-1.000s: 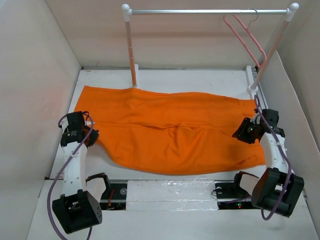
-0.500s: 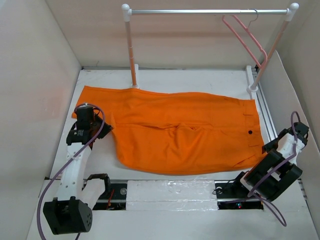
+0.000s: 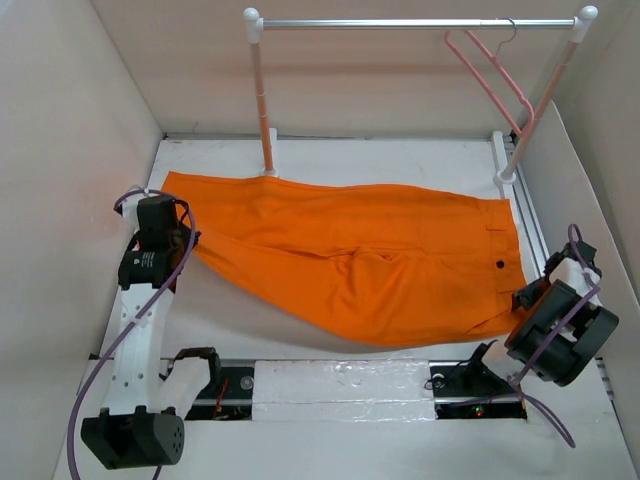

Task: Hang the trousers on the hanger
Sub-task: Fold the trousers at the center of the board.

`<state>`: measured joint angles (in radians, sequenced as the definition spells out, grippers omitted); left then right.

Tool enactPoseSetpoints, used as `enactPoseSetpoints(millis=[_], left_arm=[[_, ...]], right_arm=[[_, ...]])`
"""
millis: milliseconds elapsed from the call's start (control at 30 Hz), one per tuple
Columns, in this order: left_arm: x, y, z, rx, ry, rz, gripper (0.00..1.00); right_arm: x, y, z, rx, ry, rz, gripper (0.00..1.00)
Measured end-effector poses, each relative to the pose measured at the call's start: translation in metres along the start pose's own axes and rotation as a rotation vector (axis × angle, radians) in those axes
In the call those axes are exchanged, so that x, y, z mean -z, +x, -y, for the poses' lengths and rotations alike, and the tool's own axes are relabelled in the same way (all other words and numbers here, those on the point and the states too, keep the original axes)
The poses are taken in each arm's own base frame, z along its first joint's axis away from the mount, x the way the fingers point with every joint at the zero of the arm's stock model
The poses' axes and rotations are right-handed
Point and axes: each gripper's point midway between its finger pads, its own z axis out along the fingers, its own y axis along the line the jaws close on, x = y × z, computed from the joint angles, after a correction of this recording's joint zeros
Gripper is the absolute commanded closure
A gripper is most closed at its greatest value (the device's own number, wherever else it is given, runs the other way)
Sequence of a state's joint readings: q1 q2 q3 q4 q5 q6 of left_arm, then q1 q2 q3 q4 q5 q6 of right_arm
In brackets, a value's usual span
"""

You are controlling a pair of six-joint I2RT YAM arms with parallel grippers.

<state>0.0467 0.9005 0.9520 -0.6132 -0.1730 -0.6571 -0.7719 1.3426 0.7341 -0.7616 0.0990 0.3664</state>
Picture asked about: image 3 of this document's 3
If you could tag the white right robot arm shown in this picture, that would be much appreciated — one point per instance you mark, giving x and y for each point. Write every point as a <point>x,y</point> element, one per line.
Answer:
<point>563,323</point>

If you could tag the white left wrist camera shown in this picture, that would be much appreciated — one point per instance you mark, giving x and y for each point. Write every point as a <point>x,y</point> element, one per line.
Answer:
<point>126,205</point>

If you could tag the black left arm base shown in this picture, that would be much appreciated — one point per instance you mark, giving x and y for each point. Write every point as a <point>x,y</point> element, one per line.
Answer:
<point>228,395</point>

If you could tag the white clothes rack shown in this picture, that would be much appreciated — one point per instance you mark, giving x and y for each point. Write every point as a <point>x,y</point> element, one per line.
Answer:
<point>505,175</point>

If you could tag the aluminium side rail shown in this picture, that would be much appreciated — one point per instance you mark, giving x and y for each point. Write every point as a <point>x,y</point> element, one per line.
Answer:
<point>533,247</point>

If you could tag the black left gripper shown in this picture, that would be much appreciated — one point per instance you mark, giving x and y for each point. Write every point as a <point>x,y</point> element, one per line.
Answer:
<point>184,229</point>

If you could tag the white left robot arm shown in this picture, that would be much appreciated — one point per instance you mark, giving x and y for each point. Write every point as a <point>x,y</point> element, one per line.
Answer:
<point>141,422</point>

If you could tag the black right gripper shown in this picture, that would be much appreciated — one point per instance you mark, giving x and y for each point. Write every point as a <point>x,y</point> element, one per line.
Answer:
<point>524,298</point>

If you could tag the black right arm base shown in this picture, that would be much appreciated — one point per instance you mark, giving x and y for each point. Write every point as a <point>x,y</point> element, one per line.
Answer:
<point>468,390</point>

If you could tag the orange trousers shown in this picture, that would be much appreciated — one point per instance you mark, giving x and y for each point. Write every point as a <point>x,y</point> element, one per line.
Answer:
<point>385,265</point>

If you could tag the white foam block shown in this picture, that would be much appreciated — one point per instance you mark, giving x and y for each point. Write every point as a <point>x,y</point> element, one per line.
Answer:
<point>370,391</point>

